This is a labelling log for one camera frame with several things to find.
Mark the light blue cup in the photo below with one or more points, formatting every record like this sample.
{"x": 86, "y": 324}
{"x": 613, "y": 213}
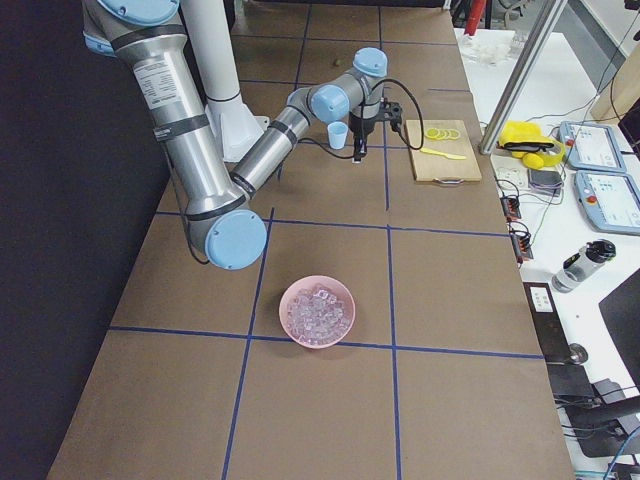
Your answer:
{"x": 337, "y": 132}

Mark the blue teach pendant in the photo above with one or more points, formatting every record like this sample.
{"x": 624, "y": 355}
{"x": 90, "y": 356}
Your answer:
{"x": 610, "y": 201}
{"x": 590, "y": 146}

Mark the yellow cloth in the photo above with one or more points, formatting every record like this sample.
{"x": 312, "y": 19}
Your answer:
{"x": 526, "y": 142}

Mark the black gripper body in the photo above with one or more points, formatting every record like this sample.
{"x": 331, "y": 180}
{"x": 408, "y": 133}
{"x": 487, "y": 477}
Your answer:
{"x": 359, "y": 127}

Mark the upper blue teach pendant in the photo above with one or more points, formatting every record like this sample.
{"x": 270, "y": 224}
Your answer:
{"x": 590, "y": 146}

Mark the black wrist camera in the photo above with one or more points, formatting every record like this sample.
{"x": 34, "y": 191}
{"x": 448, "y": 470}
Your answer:
{"x": 392, "y": 113}

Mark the pile of clear ice cubes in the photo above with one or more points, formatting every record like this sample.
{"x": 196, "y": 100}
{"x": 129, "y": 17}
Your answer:
{"x": 316, "y": 317}

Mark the aluminium frame post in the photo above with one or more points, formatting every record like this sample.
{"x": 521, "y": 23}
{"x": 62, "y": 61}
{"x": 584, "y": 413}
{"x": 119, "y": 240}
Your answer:
{"x": 532, "y": 49}

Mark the pink bowl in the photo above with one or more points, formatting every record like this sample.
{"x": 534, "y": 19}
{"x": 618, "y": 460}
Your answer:
{"x": 308, "y": 282}

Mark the crumpled clear plastic bag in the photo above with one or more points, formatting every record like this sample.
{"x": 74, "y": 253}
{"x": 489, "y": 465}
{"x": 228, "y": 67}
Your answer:
{"x": 491, "y": 52}

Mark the lower blue teach pendant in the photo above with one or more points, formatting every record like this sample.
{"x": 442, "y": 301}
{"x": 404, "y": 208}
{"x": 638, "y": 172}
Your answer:
{"x": 610, "y": 201}

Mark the bamboo cutting board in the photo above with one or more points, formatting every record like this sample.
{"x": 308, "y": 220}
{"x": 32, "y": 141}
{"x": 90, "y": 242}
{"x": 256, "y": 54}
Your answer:
{"x": 429, "y": 168}

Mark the lemon slices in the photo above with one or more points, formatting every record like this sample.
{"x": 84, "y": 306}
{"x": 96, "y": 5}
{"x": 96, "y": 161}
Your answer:
{"x": 442, "y": 134}

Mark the clear water bottle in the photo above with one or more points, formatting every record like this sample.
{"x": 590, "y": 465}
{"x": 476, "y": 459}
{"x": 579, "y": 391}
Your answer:
{"x": 580, "y": 266}

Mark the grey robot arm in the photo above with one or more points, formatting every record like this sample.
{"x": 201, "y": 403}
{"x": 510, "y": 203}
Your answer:
{"x": 182, "y": 58}

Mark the red object at corner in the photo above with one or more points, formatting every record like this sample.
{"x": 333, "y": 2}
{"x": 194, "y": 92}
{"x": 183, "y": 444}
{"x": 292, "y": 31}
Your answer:
{"x": 476, "y": 12}

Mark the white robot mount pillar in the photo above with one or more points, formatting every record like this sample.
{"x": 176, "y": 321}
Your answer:
{"x": 236, "y": 129}

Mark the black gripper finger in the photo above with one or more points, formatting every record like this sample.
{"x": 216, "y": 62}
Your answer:
{"x": 356, "y": 152}

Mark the yellow plastic knife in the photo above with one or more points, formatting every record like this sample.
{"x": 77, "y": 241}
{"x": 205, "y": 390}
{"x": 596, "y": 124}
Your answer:
{"x": 449, "y": 156}

